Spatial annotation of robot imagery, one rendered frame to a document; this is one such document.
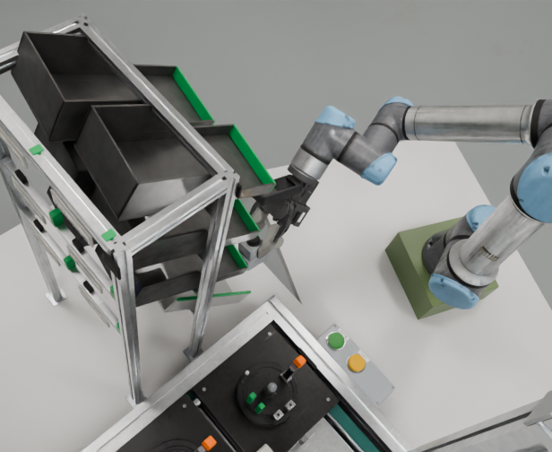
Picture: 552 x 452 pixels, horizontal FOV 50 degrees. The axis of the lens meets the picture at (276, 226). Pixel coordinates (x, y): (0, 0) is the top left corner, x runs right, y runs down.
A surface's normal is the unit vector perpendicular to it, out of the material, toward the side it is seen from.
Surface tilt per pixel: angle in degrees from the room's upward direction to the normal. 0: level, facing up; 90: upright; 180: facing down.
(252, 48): 0
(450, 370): 0
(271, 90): 0
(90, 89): 25
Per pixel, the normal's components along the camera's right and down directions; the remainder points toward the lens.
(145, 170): 0.51, -0.60
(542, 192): -0.48, 0.64
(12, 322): 0.18, -0.47
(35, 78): -0.68, 0.17
